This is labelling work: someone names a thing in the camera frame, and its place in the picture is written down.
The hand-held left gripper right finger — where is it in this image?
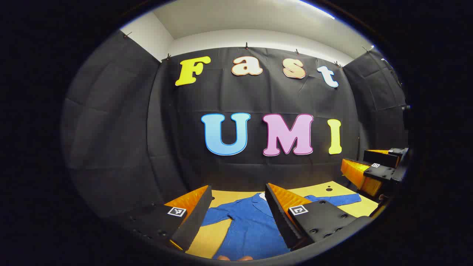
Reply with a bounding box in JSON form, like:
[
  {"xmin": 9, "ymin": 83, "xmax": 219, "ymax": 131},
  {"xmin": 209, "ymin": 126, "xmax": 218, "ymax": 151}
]
[{"xmin": 265, "ymin": 183, "xmax": 372, "ymax": 250}]

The black backdrop cloth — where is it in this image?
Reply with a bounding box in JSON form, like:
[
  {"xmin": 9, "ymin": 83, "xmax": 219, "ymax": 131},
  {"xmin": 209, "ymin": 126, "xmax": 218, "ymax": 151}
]
[{"xmin": 61, "ymin": 30, "xmax": 409, "ymax": 226}]

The blue jacket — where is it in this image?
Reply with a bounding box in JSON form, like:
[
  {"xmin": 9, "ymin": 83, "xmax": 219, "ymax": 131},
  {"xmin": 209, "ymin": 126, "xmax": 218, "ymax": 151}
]
[{"xmin": 201, "ymin": 192, "xmax": 363, "ymax": 261}]

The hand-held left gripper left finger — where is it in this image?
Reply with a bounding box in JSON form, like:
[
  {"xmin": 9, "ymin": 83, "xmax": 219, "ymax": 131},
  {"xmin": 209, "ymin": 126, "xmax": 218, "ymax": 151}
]
[{"xmin": 122, "ymin": 185, "xmax": 213, "ymax": 252}]

